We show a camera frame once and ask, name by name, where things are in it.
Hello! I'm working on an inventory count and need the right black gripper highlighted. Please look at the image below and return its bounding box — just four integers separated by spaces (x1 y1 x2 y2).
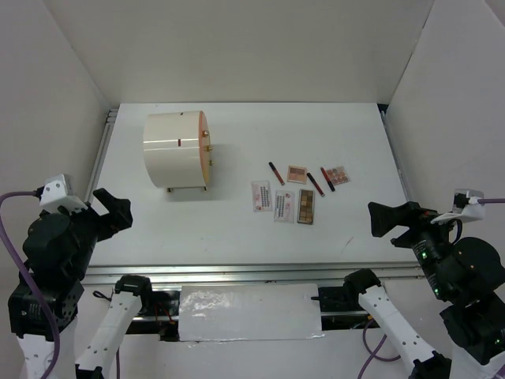
366 195 463 295

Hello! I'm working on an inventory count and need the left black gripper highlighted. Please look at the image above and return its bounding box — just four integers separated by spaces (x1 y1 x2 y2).
59 186 133 276

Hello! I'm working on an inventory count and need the black capped lipstick tube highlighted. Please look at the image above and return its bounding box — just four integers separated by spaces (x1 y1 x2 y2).
306 172 325 197

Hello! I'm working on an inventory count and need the dark red lip gloss tube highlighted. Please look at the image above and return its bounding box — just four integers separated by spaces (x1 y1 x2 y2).
268 162 285 186

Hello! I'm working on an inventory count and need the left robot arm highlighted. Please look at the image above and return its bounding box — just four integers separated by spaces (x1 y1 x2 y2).
1 186 155 378

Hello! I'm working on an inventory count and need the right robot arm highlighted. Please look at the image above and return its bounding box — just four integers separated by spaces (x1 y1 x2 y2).
343 197 504 378

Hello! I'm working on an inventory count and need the round pan eyeshadow palette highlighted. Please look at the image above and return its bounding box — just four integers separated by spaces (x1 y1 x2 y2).
324 166 350 186

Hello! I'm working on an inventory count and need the long brown eyeshadow palette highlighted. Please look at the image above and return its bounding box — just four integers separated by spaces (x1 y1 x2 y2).
297 189 315 225

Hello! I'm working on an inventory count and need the cream round drawer cabinet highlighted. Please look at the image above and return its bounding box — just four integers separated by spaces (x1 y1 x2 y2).
143 111 209 192

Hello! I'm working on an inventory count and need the pink square eyeshadow palette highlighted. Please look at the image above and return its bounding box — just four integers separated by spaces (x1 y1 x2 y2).
286 166 307 185

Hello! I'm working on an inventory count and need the clear sticker pack right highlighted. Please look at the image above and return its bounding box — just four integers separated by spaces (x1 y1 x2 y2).
274 190 295 223

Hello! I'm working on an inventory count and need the clear sticker pack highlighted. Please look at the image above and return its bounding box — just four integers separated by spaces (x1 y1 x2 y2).
251 181 273 212
274 190 295 223

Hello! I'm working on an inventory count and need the clear sticker pack left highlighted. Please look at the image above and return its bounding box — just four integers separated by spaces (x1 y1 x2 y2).
251 181 273 212

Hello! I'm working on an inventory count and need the white taped cover plate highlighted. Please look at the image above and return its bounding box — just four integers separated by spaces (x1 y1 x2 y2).
178 283 324 342

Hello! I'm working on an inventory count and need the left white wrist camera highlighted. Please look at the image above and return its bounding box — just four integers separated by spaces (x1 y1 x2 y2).
39 174 88 213

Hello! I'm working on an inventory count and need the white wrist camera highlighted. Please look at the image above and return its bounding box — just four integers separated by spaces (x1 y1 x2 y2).
39 174 88 213
431 189 485 224

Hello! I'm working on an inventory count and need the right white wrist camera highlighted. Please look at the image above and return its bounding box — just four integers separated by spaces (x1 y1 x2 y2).
431 189 485 224

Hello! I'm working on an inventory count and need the left aluminium side rail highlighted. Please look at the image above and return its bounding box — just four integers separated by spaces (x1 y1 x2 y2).
85 108 118 201

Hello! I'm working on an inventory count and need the aluminium front rail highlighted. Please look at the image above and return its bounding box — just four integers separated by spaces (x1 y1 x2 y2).
83 261 424 287

